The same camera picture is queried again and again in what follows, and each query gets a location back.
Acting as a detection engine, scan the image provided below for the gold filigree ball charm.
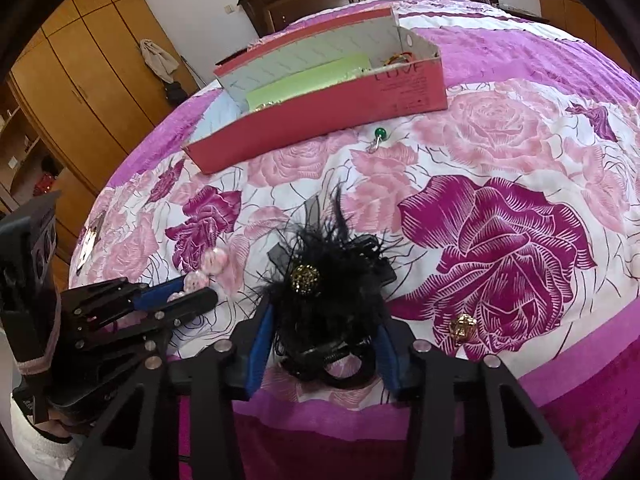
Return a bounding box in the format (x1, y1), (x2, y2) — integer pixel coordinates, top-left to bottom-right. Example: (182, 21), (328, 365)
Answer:
(447, 313), (477, 345)

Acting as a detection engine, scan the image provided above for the person's left forearm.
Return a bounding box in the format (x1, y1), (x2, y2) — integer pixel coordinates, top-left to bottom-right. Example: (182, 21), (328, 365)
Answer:
(10, 395), (86, 480)

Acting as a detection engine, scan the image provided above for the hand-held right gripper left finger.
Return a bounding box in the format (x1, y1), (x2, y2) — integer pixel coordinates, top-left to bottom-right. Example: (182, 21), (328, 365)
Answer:
(65, 302), (276, 480)

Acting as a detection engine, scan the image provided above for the person's left hand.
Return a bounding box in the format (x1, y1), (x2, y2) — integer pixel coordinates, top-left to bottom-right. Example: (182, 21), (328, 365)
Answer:
(37, 417), (76, 443)

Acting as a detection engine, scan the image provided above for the light green paper sheet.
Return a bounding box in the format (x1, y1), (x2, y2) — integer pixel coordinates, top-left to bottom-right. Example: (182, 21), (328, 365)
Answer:
(245, 53), (373, 111)

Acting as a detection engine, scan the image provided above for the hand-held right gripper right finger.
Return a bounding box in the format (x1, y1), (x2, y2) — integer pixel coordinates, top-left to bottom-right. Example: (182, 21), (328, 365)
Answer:
(377, 317), (581, 480)

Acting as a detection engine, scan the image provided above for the black feather hair clip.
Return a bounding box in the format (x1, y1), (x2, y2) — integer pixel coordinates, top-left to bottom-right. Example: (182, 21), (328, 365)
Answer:
(245, 182), (401, 388)

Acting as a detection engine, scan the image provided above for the dark hanging bag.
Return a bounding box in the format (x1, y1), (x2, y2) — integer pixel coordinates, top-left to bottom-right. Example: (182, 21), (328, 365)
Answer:
(164, 80), (190, 107)

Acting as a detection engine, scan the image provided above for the pink cardboard box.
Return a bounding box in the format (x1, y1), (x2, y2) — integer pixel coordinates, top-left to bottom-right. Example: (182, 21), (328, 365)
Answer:
(181, 5), (448, 175)

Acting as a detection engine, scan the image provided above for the wooden wardrobe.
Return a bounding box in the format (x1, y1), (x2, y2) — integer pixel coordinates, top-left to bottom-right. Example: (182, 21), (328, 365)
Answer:
(0, 0), (198, 291)

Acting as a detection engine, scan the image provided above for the beige hanging towel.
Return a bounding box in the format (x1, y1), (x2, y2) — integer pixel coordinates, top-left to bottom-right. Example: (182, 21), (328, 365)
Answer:
(139, 38), (179, 82)

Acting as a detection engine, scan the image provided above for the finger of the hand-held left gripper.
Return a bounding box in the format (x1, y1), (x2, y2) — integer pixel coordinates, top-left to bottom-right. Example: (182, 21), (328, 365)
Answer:
(75, 287), (218, 356)
(65, 277), (187, 321)

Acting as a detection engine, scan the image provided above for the wooden side cabinet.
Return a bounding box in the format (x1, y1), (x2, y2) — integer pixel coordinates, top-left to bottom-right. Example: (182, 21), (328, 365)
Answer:
(536, 0), (606, 43)

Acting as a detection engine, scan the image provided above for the dark wooden nightstand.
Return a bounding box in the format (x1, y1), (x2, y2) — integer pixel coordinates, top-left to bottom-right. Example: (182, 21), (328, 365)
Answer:
(492, 4), (551, 23)

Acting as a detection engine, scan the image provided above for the small shiny brown object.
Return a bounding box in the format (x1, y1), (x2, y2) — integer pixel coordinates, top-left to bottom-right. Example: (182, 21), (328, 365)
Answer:
(79, 214), (104, 275)

